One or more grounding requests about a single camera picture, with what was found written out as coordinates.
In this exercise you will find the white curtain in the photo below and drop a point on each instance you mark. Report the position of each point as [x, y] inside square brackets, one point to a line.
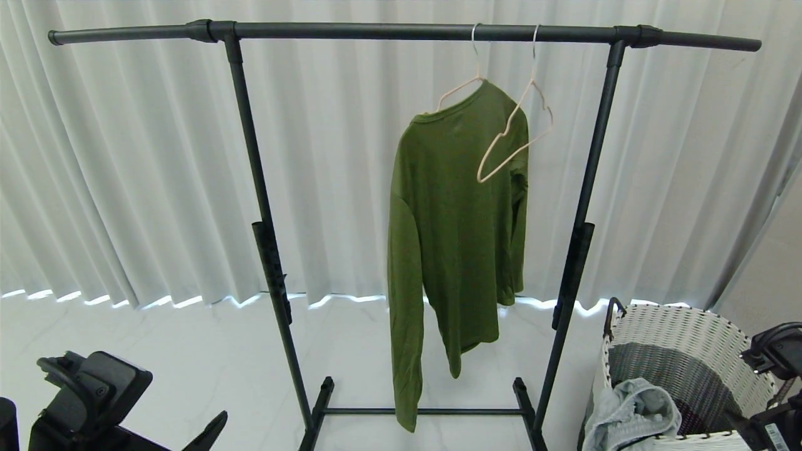
[125, 156]

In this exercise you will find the white laundry basket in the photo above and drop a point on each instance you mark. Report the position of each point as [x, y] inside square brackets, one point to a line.
[689, 332]

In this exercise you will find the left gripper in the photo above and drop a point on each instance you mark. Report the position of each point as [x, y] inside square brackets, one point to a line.
[131, 443]

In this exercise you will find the pink clothes hanger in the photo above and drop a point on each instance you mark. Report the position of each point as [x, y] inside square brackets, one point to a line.
[476, 50]
[501, 166]

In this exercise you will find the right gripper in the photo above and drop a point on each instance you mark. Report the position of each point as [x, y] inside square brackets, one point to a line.
[777, 429]

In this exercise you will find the pale grey garment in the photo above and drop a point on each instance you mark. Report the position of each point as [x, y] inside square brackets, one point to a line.
[633, 413]

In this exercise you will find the green garment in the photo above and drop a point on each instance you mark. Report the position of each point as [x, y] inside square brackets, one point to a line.
[457, 219]

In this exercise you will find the black clothes rack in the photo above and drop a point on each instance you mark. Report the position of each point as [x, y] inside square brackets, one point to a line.
[407, 31]

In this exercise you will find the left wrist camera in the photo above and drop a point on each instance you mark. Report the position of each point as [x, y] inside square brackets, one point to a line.
[100, 388]

